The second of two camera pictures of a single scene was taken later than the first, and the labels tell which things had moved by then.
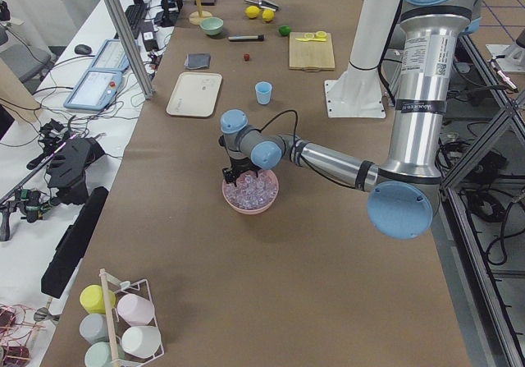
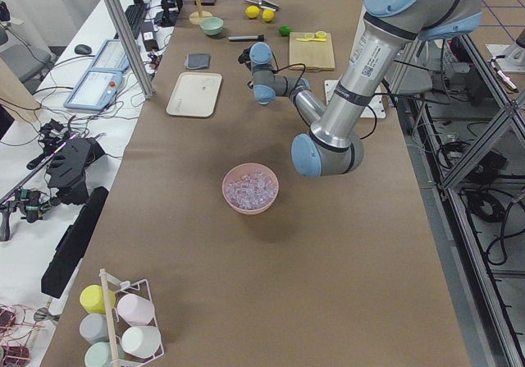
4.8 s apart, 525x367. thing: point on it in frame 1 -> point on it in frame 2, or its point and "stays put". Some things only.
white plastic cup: x=140 y=341 stays put
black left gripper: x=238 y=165 -> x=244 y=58
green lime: x=285 y=29 stays put
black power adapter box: x=150 y=43 stays put
